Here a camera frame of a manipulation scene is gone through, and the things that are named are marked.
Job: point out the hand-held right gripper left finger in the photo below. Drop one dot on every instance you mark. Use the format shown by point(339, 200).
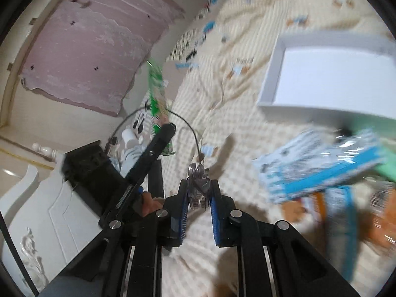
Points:
point(182, 215)

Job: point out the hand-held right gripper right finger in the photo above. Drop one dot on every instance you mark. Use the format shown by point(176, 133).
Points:
point(215, 219)

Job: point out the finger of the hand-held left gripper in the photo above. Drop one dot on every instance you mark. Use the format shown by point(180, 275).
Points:
point(155, 179)
point(151, 157)

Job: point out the green snack packet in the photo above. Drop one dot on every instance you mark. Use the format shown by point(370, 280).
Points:
point(156, 99)

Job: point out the white and blue snack packet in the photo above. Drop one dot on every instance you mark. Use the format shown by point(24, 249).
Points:
point(309, 167)

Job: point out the teal striped stick packet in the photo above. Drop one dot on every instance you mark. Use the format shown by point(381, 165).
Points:
point(340, 222)

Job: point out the bread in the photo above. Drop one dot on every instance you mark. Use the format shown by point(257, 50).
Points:
point(383, 216)

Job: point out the white cardboard box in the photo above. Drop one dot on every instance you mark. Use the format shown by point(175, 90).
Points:
point(324, 77)

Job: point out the person's left hand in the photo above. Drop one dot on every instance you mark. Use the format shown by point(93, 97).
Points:
point(151, 204)

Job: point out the pale blue cloth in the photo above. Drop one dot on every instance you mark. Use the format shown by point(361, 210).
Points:
point(131, 159)

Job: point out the white carved bed headboard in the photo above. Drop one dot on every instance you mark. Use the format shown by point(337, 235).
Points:
point(46, 222)

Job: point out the black spotted bed sheet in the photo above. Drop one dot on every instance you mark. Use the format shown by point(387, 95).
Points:
point(182, 45)

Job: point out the pink lace curtain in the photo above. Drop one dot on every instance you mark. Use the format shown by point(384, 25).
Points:
point(92, 37)

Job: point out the green cosmetic tube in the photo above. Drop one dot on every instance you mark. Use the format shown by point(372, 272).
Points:
point(388, 170)

